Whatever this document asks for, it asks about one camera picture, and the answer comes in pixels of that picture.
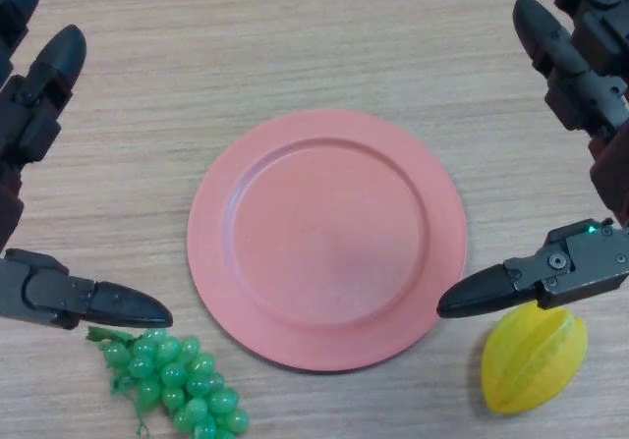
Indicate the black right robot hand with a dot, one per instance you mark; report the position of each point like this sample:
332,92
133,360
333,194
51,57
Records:
580,262

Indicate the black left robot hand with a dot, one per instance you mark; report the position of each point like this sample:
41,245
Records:
39,291

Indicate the green grapes bunch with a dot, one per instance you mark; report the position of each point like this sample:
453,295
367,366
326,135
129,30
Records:
172,375

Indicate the pink round plate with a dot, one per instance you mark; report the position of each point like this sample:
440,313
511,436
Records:
326,242

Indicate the yellow starfruit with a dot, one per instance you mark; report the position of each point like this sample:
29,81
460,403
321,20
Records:
531,365

